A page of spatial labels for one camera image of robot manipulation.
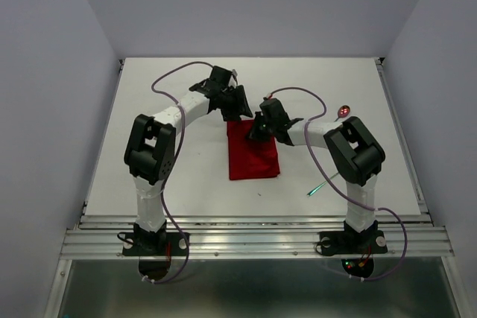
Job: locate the iridescent metal spoon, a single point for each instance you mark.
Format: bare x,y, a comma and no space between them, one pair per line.
343,112

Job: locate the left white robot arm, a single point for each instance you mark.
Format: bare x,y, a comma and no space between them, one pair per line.
155,142

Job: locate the red cloth napkin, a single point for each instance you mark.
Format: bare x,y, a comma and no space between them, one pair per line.
247,158

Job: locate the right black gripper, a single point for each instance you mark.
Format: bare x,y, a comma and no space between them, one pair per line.
253,133

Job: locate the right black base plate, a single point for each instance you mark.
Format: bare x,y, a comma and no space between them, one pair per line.
350,243

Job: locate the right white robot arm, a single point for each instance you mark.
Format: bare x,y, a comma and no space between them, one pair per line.
356,154

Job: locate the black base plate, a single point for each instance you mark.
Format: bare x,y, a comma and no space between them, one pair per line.
350,243
172,244

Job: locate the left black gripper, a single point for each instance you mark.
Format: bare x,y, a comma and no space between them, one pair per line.
240,108

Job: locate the iridescent metal fork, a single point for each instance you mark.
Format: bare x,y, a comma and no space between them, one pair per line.
318,187

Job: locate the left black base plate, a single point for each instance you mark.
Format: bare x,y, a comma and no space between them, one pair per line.
172,244

